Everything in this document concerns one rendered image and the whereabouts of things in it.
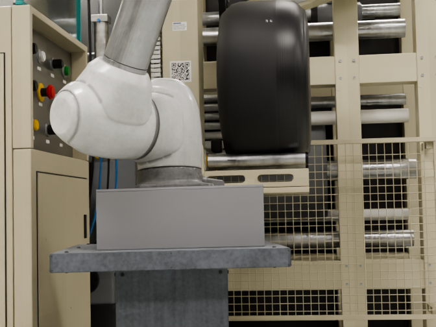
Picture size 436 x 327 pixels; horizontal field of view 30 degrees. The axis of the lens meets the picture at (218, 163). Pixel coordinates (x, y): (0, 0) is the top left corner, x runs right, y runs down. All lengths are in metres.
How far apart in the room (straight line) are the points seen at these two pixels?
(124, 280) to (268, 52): 1.08
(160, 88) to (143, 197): 0.28
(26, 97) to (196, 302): 0.70
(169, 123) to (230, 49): 0.84
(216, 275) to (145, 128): 0.36
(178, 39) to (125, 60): 1.14
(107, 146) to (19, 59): 0.48
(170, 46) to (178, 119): 1.02
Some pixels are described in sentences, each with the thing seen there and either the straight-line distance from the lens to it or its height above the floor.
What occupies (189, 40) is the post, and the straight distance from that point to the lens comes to 2.88.
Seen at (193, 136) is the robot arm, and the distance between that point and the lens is 1.91.
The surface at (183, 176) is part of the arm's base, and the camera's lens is 1.88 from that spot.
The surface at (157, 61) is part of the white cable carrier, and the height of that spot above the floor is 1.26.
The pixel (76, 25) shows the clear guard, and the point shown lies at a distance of 2.68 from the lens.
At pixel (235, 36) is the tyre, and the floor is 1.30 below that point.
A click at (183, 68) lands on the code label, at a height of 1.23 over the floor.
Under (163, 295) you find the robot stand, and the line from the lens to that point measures 1.83.
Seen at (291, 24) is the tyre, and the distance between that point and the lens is 2.70.
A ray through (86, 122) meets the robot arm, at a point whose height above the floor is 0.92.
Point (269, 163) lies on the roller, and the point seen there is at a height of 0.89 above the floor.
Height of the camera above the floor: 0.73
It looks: 3 degrees up
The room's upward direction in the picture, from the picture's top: 1 degrees counter-clockwise
